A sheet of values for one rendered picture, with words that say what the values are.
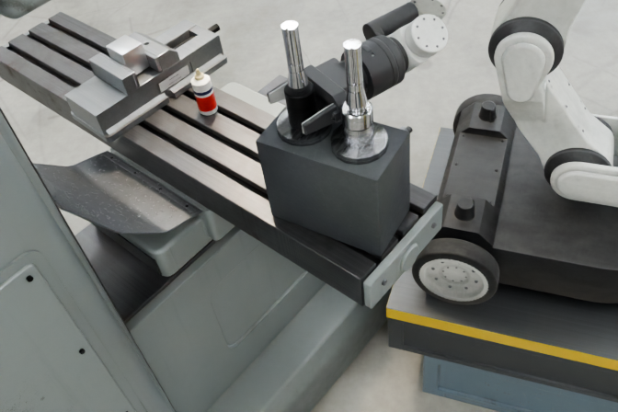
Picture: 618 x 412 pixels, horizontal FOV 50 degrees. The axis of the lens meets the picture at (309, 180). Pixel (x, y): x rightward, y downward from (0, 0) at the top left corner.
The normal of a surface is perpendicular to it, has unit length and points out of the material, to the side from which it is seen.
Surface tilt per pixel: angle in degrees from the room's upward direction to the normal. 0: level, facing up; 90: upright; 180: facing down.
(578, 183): 90
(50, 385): 88
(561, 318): 0
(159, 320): 90
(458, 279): 90
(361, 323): 64
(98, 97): 0
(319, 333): 0
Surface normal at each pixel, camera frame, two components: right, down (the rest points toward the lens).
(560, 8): -0.32, 0.71
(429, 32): 0.30, -0.14
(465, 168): -0.11, -0.69
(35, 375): 0.76, 0.39
